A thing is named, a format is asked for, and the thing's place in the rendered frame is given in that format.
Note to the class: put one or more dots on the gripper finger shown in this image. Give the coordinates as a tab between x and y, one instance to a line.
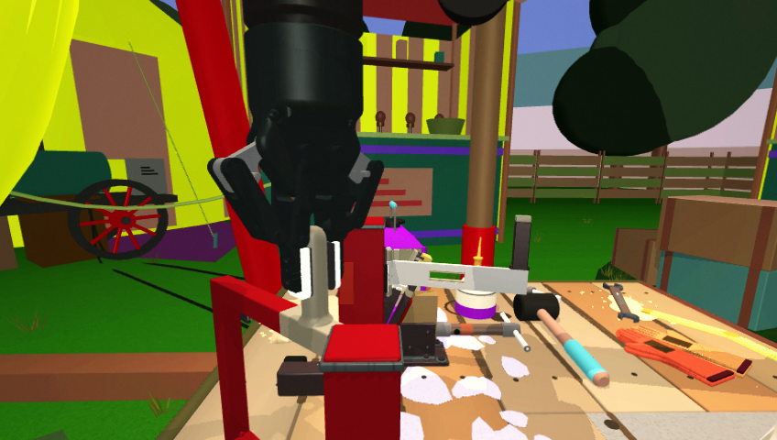
363	182
246	188

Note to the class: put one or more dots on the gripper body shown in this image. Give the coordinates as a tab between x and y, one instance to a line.
303	79

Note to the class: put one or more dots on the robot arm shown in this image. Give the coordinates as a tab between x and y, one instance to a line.
303	12

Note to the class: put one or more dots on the beige brake lever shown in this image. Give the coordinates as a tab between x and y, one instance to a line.
318	306

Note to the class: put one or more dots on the yellow tapered peg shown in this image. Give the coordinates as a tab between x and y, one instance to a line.
478	255

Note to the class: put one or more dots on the white slotted hasp bar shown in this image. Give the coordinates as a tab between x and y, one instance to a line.
492	280

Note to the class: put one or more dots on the cyan tipped pin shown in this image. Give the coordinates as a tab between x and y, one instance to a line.
394	209

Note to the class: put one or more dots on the brown sign with red bars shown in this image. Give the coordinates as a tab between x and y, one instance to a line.
407	191

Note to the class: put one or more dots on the brown skittle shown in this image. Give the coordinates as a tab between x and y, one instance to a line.
380	120
410	121

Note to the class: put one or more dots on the striped fairground stall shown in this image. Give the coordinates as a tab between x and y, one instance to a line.
425	158

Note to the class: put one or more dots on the magenta box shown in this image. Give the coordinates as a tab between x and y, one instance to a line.
403	241

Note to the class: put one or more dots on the red upright column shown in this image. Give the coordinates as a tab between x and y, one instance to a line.
361	273

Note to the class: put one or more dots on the grey notice sign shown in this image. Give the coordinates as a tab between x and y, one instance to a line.
148	175

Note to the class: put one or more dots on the green bowl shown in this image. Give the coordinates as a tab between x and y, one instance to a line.
445	126

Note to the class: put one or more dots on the green cart with spoked wheel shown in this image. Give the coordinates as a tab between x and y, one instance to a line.
118	218

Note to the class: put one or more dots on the green cup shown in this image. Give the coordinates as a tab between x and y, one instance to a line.
439	57

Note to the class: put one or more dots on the small wooden box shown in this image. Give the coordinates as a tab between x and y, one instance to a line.
423	308

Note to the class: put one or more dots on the white and purple tin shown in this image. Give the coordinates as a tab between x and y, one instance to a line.
476	303

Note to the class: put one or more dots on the yellow tent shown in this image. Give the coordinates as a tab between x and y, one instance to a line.
109	91

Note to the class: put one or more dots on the orange grip screwdriver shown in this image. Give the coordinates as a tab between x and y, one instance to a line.
479	330

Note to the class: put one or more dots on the dark brown block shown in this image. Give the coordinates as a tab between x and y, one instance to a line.
298	376

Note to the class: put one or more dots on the brown box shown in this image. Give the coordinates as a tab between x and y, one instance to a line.
634	252

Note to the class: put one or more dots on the grey spanner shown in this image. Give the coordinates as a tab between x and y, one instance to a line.
619	300

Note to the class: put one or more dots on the dark green tree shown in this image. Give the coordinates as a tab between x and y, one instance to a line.
668	79

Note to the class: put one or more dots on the teal crate with brown lid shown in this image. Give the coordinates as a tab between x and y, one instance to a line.
716	255

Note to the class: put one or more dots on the red swingboat frame beam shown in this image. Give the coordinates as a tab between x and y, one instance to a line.
212	91

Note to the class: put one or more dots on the brown wooden post red base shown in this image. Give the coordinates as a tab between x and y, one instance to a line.
485	152

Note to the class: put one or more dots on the red angled gate frame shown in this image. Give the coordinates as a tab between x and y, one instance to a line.
227	340

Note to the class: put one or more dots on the dark grey upright post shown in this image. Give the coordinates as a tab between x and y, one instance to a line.
522	243

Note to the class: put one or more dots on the dark brown base plate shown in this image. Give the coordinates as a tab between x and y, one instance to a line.
425	343

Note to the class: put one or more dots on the red capped buffer post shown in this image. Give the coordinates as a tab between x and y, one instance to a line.
362	388

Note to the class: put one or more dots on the wooden rail fence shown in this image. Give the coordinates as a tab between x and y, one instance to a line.
637	176

